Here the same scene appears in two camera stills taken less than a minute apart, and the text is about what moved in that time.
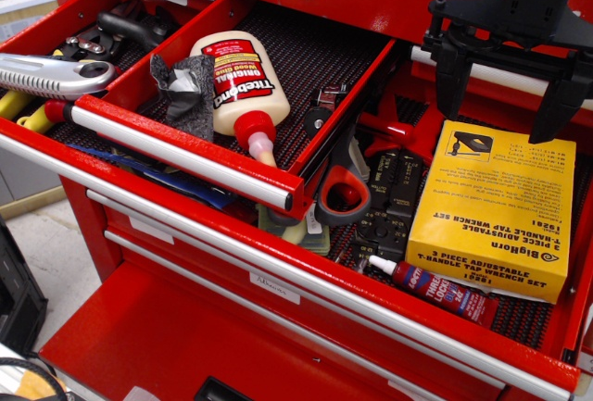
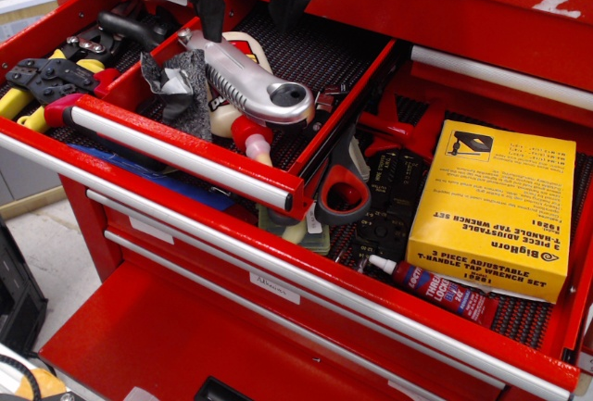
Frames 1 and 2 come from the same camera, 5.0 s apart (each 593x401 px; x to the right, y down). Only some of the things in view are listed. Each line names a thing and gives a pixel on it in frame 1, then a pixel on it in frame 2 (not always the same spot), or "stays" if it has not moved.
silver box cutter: x=53 y=76 -> x=239 y=78
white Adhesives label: x=275 y=288 stays
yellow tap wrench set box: x=493 y=207 stays
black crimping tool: x=383 y=229 stays
